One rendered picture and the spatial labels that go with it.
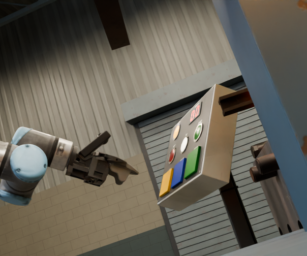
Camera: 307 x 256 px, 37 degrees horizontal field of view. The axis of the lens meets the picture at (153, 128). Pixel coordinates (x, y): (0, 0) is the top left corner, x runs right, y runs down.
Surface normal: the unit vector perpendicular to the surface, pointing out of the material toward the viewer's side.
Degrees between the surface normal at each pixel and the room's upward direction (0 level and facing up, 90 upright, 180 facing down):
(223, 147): 90
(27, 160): 92
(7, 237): 90
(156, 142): 90
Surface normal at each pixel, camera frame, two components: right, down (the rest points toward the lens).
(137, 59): -0.27, -0.20
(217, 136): 0.33, -0.37
